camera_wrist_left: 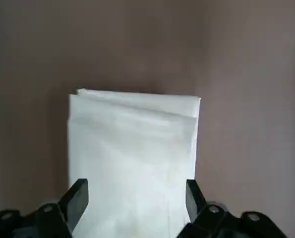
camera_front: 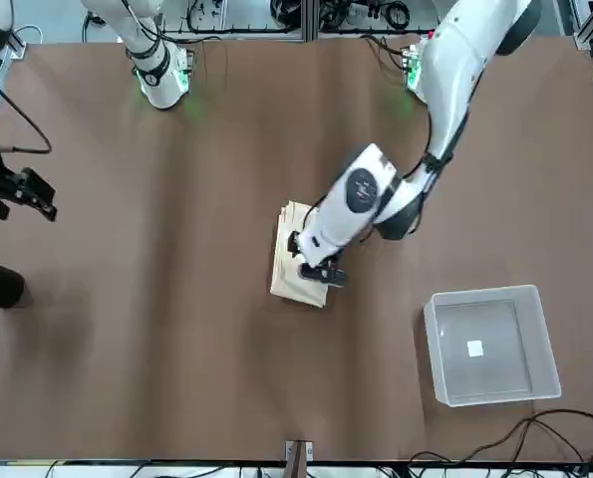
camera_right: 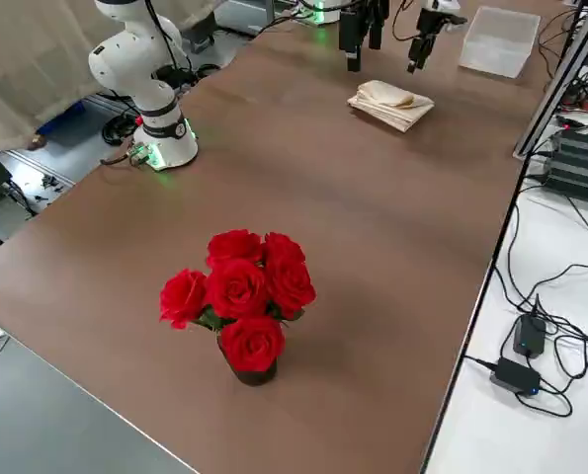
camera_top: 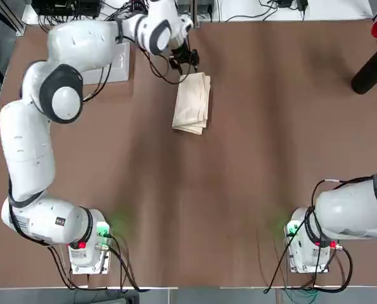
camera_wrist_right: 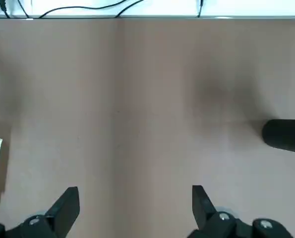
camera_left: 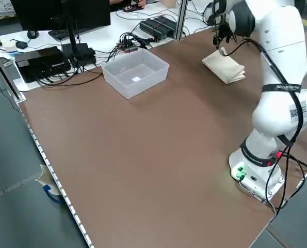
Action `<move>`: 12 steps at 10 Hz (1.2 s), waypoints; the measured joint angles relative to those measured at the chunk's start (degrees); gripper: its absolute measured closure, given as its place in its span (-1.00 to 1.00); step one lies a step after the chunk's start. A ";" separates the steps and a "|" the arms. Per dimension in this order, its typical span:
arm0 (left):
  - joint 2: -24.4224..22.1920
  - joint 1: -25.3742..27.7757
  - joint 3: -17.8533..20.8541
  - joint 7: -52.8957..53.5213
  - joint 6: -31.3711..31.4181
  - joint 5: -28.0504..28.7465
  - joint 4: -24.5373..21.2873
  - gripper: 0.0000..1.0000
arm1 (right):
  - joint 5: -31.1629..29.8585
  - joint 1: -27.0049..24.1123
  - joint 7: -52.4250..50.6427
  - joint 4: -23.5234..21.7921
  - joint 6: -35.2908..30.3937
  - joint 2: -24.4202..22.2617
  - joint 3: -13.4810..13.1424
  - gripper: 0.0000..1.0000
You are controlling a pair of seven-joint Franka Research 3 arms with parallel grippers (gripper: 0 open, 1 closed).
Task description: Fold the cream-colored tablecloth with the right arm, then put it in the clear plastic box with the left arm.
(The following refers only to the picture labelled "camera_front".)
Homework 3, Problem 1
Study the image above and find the cream tablecloth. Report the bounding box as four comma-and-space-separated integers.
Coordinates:
269, 198, 338, 310

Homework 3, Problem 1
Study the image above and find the clear plastic box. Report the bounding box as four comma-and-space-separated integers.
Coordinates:
423, 284, 562, 408

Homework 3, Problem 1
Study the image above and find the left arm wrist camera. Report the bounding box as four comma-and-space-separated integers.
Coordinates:
297, 265, 351, 291

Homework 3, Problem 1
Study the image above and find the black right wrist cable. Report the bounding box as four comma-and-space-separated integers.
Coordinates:
0, 62, 53, 154

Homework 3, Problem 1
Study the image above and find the aluminium corner post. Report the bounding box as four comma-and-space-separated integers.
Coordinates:
4, 27, 28, 60
572, 0, 593, 51

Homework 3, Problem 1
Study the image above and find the aluminium camera post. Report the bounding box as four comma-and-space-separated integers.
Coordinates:
284, 439, 315, 478

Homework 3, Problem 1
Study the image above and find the aluminium rear post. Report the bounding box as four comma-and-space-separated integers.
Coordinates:
299, 0, 321, 44

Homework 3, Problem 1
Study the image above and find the black coiled cable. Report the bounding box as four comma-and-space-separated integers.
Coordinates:
384, 0, 411, 29

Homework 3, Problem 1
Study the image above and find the black table cable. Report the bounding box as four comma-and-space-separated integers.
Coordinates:
409, 407, 593, 467

